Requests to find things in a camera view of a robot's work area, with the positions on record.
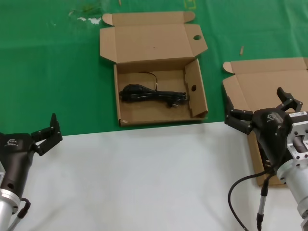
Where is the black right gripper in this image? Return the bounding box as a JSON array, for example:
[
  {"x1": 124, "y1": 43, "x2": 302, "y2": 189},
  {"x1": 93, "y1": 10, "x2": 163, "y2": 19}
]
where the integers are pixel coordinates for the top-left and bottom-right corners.
[{"x1": 224, "y1": 87, "x2": 303, "y2": 169}]

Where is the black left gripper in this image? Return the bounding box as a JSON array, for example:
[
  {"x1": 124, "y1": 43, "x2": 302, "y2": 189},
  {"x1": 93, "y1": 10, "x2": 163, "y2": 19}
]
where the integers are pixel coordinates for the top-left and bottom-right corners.
[{"x1": 0, "y1": 113, "x2": 64, "y2": 196}]

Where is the black power cable bundle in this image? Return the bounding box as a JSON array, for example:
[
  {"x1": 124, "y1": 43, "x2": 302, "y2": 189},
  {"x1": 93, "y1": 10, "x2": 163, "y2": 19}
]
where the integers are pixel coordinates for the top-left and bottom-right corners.
[{"x1": 119, "y1": 71, "x2": 190, "y2": 109}]

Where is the empty open cardboard box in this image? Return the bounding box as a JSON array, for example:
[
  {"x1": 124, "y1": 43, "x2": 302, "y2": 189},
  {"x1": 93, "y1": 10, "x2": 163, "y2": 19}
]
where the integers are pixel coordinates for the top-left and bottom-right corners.
[{"x1": 99, "y1": 11, "x2": 209, "y2": 128}]

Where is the green table mat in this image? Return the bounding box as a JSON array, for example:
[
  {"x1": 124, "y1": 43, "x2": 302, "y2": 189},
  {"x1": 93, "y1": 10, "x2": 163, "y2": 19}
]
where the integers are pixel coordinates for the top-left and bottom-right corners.
[{"x1": 0, "y1": 0, "x2": 308, "y2": 141}]

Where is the open cardboard box with cables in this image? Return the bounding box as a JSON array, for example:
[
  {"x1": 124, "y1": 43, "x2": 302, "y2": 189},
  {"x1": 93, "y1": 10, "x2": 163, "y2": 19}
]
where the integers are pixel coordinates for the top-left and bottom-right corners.
[{"x1": 222, "y1": 57, "x2": 308, "y2": 186}]

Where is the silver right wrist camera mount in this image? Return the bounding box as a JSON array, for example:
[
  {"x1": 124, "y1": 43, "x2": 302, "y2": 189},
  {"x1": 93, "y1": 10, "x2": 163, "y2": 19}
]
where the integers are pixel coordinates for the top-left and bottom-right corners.
[{"x1": 286, "y1": 110, "x2": 308, "y2": 161}]

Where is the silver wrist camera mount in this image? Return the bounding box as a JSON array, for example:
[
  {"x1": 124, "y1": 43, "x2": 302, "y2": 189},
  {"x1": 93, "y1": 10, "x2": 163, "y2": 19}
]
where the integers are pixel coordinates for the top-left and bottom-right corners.
[
  {"x1": 0, "y1": 162, "x2": 6, "y2": 186},
  {"x1": 286, "y1": 110, "x2": 308, "y2": 161}
]

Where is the pile of black power cables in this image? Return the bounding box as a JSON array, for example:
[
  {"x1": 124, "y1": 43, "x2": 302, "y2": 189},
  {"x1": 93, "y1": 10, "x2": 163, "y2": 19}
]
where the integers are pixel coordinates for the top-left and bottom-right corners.
[{"x1": 258, "y1": 141, "x2": 275, "y2": 169}]

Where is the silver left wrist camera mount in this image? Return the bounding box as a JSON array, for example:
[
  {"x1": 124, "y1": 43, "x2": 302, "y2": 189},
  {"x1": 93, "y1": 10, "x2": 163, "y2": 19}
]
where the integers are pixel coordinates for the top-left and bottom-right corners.
[{"x1": 0, "y1": 162, "x2": 6, "y2": 186}]

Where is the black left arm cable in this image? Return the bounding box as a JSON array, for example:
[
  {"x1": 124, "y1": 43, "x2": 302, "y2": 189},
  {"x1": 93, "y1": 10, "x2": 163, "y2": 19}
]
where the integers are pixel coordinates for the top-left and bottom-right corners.
[{"x1": 8, "y1": 197, "x2": 31, "y2": 231}]

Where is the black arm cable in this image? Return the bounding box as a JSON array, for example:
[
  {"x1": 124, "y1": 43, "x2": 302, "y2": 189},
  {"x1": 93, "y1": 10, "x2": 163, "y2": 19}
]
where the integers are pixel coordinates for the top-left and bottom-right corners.
[
  {"x1": 8, "y1": 197, "x2": 31, "y2": 231},
  {"x1": 227, "y1": 167, "x2": 277, "y2": 231}
]

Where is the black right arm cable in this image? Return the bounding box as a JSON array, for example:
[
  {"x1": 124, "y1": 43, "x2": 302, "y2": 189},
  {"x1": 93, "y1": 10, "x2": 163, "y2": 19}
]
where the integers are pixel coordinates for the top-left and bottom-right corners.
[{"x1": 227, "y1": 167, "x2": 277, "y2": 231}]

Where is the cable with silver connector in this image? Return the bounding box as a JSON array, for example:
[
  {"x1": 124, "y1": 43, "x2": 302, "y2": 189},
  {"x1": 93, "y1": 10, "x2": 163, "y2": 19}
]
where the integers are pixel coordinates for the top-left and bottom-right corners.
[{"x1": 256, "y1": 173, "x2": 275, "y2": 231}]

